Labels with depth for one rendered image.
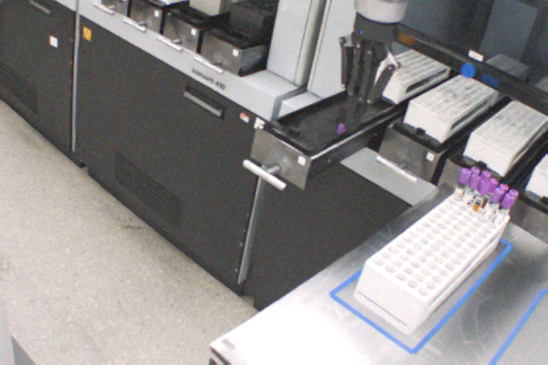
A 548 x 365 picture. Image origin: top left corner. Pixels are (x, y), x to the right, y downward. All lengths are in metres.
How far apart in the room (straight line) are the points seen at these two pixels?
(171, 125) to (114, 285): 0.54
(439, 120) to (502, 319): 0.52
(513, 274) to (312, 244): 0.69
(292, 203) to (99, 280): 0.72
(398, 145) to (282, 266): 0.54
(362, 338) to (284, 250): 0.87
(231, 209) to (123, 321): 0.47
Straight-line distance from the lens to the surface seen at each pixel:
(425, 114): 1.30
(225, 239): 1.78
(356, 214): 1.44
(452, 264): 0.86
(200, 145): 1.71
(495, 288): 0.96
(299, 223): 1.56
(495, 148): 1.26
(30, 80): 2.46
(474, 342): 0.86
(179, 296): 1.93
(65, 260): 2.02
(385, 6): 1.01
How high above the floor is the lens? 1.39
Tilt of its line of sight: 31 degrees down
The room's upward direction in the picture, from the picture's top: 12 degrees clockwise
